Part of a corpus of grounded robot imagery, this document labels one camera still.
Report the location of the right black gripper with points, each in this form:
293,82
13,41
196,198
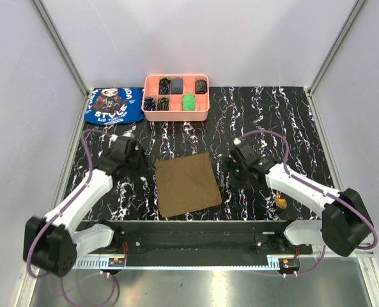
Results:
230,164

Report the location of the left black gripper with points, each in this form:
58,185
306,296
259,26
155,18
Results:
146,165

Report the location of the brown cloth napkin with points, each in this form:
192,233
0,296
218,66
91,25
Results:
186,184

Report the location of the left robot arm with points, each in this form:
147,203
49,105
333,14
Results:
53,242

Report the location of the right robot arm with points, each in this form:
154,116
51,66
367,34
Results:
343,220

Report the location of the gold spoon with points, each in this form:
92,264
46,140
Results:
280,201

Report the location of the black blue rolled sock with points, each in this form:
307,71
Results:
150,104

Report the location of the blue printed t-shirt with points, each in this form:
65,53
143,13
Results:
114,106

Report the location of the black marble pattern mat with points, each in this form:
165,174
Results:
233,112

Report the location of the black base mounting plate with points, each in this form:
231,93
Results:
196,244

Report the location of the pink compartment tray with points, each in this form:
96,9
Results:
175,112

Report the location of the green rolled sock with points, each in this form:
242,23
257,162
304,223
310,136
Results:
189,102

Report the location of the black yellow rolled sock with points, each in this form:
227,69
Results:
164,86

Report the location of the grey rolled sock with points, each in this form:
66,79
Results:
177,86

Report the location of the dark patterned rolled sock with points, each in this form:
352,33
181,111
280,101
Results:
200,87

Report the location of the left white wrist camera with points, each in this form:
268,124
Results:
125,139

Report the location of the left aluminium frame post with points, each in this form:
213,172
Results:
50,27

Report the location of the aluminium frame post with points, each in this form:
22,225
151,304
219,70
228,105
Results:
50,27
338,42

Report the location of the right aluminium frame post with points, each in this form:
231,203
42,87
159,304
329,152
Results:
338,42

